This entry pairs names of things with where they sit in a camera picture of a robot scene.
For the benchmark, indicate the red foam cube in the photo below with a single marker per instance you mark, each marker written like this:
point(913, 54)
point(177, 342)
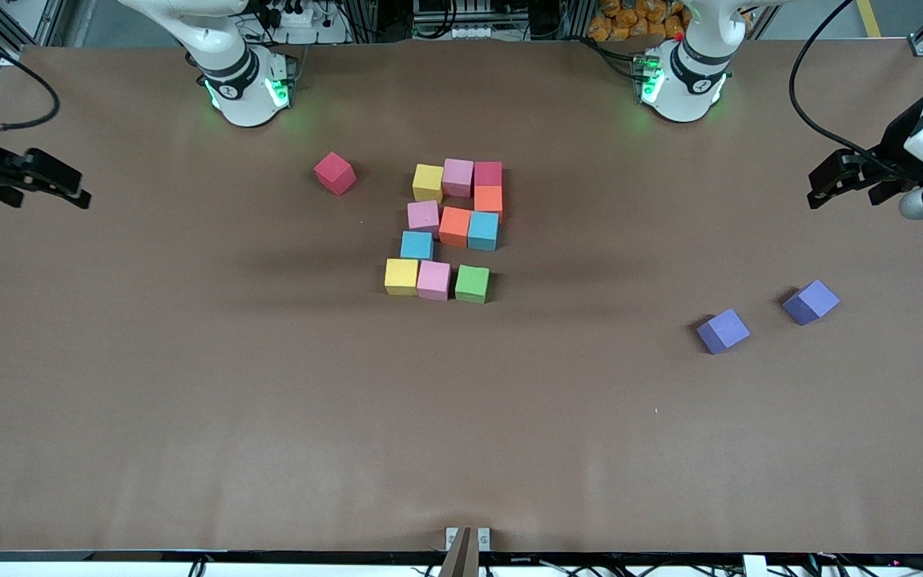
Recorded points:
point(335, 173)
point(488, 174)

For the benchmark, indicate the orange foam cube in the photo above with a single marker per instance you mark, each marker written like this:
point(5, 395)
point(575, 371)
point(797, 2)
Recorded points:
point(489, 200)
point(454, 227)

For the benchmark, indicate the yellow foam cube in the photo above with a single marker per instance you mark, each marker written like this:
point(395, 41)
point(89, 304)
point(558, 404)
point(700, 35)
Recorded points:
point(401, 277)
point(428, 183)

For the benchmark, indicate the cyan foam cube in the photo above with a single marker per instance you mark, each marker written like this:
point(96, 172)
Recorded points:
point(483, 232)
point(417, 245)

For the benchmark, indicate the pink foam cube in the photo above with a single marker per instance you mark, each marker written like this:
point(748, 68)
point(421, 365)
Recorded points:
point(423, 216)
point(458, 178)
point(434, 280)

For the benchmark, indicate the green foam cube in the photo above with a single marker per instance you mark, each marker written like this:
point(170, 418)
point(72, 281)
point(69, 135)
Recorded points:
point(473, 284)

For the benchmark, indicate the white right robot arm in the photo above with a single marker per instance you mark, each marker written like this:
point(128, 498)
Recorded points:
point(241, 88)

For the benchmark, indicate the purple foam cube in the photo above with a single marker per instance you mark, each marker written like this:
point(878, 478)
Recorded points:
point(811, 301)
point(723, 331)

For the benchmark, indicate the yellow floor tape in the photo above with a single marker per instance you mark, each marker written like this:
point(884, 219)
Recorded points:
point(870, 18)

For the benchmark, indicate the pile of orange fruits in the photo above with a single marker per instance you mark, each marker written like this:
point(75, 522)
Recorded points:
point(630, 20)

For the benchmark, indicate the white power strip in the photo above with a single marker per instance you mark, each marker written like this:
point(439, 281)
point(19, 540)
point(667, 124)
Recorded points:
point(301, 18)

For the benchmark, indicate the small white box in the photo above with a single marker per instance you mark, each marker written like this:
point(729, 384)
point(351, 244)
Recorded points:
point(754, 566)

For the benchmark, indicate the white rack device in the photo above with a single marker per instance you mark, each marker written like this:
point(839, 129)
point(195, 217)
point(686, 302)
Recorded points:
point(461, 30)

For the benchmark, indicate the brown paper table cover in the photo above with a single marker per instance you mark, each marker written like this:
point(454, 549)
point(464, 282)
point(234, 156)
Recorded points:
point(429, 401)

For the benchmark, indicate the brown mounting bar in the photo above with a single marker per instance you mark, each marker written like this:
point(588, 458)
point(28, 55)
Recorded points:
point(461, 557)

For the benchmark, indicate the small metal table bracket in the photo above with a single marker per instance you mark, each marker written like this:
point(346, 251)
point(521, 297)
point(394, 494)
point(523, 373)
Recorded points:
point(484, 538)

